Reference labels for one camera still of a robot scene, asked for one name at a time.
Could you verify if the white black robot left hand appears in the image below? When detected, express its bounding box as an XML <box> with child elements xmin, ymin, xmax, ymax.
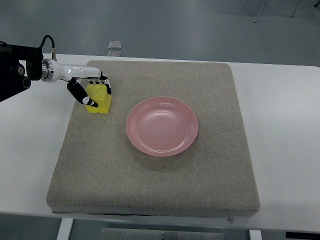
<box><xmin>41</xmin><ymin>59</ymin><xmax>112</xmax><ymax>108</ymax></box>

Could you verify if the yellow foam block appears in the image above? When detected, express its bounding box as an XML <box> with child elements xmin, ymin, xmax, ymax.
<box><xmin>85</xmin><ymin>84</ymin><xmax>112</xmax><ymax>114</ymax></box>

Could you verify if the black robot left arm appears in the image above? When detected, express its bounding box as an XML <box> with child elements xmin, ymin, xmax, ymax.
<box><xmin>0</xmin><ymin>35</ymin><xmax>56</xmax><ymax>101</ymax></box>

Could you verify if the pink plate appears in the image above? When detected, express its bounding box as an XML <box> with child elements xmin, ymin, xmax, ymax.
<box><xmin>126</xmin><ymin>96</ymin><xmax>199</xmax><ymax>157</ymax></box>

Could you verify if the clear floor socket cover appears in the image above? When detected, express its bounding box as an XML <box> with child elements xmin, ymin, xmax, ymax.
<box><xmin>108</xmin><ymin>41</ymin><xmax>122</xmax><ymax>50</ymax></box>

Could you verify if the beige square cushion mat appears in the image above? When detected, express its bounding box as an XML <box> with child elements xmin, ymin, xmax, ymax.
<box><xmin>46</xmin><ymin>60</ymin><xmax>260</xmax><ymax>218</ymax></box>

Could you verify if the white table leg left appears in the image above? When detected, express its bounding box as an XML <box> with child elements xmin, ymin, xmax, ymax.
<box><xmin>56</xmin><ymin>218</ymin><xmax>74</xmax><ymax>240</ymax></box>

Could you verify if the white table leg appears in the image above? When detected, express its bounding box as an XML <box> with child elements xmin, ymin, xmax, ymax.
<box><xmin>56</xmin><ymin>218</ymin><xmax>74</xmax><ymax>240</ymax></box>
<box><xmin>249</xmin><ymin>229</ymin><xmax>262</xmax><ymax>240</ymax></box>

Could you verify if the white table leg right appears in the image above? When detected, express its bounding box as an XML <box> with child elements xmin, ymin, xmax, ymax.
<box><xmin>249</xmin><ymin>229</ymin><xmax>262</xmax><ymax>240</ymax></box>

